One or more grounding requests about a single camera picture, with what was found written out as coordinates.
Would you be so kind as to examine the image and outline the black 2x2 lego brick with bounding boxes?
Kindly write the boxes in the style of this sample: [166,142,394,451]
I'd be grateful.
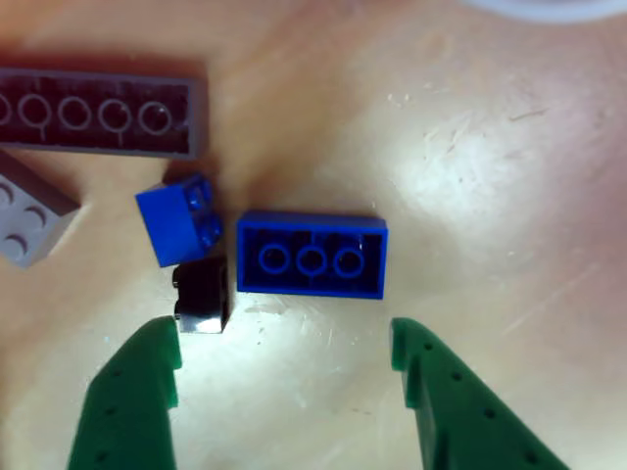
[170,255,232,335]

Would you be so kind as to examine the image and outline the blue 2x2 lego brick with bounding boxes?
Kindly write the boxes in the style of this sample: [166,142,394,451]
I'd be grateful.
[134,171,226,268]

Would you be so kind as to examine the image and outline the grey 2x4 lego brick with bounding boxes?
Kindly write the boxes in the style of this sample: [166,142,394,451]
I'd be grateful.
[0,149,82,269]

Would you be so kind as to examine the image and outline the blue 2x4 lego brick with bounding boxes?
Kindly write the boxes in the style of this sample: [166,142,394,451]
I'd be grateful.
[235,210,391,301]

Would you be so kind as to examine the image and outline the dark grey 2x6 lego brick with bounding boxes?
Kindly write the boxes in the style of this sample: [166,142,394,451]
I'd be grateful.
[0,67,210,162]

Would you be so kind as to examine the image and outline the white plastic bin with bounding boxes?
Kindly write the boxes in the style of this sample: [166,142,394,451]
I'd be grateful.
[459,0,627,24]

